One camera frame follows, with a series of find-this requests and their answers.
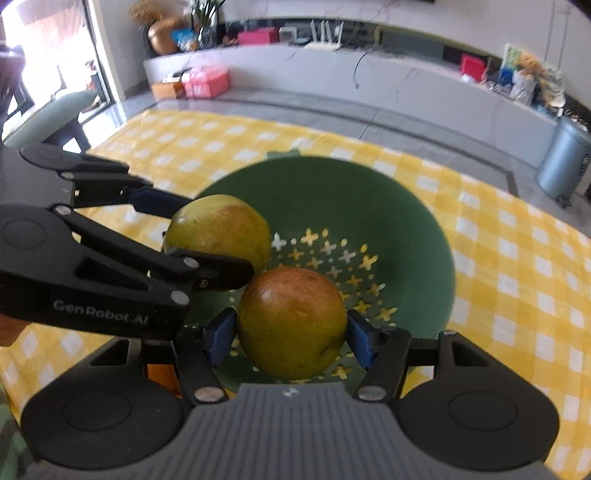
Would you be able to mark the white wifi router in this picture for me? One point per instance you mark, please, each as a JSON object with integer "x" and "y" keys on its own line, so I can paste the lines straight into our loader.
{"x": 325, "y": 37}

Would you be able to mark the white TV console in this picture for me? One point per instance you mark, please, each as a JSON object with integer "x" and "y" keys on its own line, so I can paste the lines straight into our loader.
{"x": 431, "y": 97}

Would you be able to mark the green upholstered chair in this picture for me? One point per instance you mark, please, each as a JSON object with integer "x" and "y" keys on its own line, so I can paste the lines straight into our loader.
{"x": 55, "y": 123}

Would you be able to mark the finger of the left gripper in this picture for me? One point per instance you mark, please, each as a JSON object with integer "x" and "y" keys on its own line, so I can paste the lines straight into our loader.
{"x": 108, "y": 275}
{"x": 61, "y": 178}

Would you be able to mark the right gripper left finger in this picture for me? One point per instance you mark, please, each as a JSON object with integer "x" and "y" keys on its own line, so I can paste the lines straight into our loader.
{"x": 198, "y": 351}

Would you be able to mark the yellow checkered tablecloth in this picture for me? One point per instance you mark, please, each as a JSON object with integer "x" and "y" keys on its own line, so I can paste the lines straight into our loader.
{"x": 468, "y": 348}

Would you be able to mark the grey blue trash bin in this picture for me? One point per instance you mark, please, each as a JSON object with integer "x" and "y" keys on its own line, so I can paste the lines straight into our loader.
{"x": 566, "y": 161}

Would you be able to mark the magenta flat box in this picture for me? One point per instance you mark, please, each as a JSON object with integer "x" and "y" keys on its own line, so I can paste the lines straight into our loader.
{"x": 261, "y": 36}

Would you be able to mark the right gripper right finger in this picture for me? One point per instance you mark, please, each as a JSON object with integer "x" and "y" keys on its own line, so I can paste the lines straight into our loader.
{"x": 382, "y": 353}

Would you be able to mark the pink storage box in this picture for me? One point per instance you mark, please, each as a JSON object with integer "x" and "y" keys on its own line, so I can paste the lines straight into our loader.
{"x": 205, "y": 82}

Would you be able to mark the potted plant left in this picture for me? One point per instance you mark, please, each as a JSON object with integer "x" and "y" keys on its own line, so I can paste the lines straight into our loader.
{"x": 203, "y": 14}

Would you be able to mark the green colander bowl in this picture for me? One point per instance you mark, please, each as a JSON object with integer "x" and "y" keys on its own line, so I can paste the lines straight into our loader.
{"x": 366, "y": 232}

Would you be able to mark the teddy bear toy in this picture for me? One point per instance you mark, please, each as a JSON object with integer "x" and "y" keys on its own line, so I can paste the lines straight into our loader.
{"x": 529, "y": 79}

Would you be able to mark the person left hand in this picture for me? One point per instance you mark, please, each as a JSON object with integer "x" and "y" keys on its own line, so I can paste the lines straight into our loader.
{"x": 10, "y": 329}

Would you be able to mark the copper vase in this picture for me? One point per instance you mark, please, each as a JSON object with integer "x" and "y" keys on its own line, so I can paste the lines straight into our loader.
{"x": 160, "y": 35}

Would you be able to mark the orange cardboard box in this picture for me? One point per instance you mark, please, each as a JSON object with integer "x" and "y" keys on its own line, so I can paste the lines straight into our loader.
{"x": 167, "y": 90}

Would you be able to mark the red box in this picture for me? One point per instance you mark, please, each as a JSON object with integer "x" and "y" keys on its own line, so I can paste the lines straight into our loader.
{"x": 472, "y": 67}

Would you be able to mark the green pear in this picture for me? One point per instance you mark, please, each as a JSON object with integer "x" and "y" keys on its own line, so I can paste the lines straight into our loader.
{"x": 291, "y": 323}
{"x": 221, "y": 225}

